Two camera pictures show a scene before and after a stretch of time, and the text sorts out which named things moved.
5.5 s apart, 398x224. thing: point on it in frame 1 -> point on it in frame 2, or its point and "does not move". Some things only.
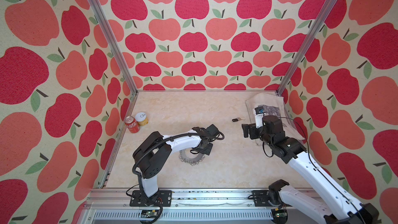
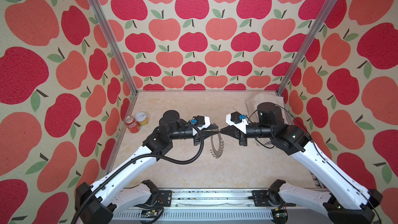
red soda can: (131, 124) does not move
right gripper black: (253, 131) -> (234, 133)
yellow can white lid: (141, 117) does not move
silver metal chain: (193, 162) -> (217, 154)
